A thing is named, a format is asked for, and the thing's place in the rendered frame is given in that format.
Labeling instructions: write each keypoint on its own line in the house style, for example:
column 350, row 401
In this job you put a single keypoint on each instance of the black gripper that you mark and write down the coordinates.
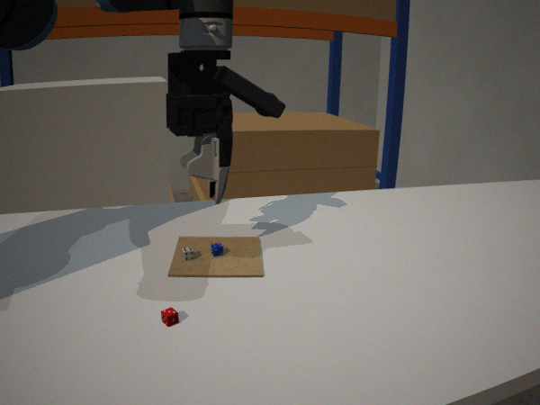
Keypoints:
column 209, row 116

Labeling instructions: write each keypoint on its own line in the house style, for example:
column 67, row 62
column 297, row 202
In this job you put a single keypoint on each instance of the blue die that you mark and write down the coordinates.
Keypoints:
column 217, row 249

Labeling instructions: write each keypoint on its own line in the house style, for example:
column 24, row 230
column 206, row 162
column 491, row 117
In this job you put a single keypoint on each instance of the tan square mat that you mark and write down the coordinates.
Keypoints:
column 241, row 258

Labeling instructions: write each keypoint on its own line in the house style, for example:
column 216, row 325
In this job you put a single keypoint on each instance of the red die with white pips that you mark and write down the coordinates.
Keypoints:
column 169, row 317

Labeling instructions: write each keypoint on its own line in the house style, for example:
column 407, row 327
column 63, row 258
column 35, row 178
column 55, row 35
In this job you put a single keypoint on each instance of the beige die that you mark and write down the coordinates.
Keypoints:
column 188, row 253

